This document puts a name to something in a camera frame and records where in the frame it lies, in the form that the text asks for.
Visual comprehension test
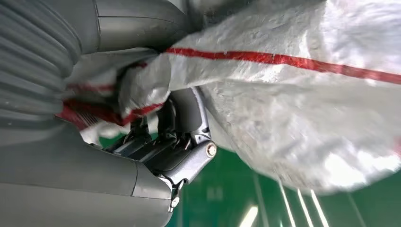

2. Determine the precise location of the green conveyor belt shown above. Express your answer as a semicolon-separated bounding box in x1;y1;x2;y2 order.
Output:
99;133;401;227

